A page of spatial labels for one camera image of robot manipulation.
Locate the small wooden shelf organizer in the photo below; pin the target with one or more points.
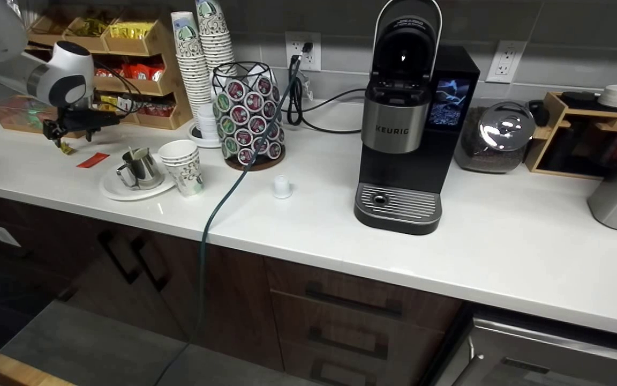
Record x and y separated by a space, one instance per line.
555 114

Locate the dark wooden cabinet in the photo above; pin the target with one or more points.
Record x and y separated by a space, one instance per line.
237 300

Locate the cardboard box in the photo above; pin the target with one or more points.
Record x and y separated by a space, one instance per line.
15 114

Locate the bright yellow sachet pile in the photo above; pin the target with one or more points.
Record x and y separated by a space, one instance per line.
130 31

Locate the wooden tiered condiment rack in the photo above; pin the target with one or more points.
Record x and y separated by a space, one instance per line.
157 47

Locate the patterned paper cup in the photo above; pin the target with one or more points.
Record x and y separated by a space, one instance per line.
182 168

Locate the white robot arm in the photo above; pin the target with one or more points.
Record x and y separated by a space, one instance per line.
65 72

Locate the tall paper cup stack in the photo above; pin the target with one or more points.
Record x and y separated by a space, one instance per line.
215 35

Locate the short paper cup stack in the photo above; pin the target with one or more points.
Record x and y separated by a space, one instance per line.
191 65

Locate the olive yellow sachet pile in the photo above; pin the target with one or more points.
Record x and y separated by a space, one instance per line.
86 27

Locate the white cup lid stack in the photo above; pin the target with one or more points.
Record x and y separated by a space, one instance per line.
209 120

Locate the light wooden board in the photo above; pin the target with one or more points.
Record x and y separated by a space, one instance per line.
1 365

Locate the white wall outlet with plug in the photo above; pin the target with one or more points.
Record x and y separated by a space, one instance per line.
312 60

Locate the white plate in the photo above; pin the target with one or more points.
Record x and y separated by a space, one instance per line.
119 190

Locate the red sachet pile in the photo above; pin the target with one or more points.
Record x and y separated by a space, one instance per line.
141 72

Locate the empty white wall outlet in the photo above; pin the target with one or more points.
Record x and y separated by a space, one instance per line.
503 65

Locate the white label sticker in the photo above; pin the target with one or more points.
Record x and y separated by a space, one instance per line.
1 234

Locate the steel under-counter appliance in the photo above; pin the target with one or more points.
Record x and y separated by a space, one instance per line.
537 356

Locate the small white creamer cup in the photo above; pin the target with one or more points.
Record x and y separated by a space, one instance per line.
282 187

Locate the black silver coffee machine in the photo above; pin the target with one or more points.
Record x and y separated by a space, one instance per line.
402 120

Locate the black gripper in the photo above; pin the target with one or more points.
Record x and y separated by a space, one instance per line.
79 120

